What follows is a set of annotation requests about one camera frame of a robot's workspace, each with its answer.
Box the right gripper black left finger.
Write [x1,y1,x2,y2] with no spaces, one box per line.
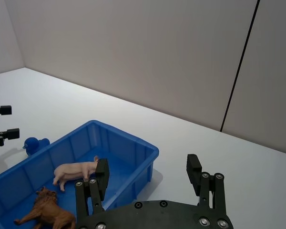
[75,158,110,224]

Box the blue plastic bin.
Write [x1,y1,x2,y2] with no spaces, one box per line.
[0,120,160,229]

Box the blue toy duck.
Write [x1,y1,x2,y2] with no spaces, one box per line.
[23,136,51,157]

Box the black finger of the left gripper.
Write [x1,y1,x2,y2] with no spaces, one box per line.
[0,128,20,147]
[0,102,12,116]

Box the pink toy pig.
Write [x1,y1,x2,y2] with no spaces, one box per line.
[52,156,101,192]

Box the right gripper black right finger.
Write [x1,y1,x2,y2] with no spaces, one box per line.
[186,154,228,212]

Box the brown toy lion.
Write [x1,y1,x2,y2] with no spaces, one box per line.
[13,186,77,229]

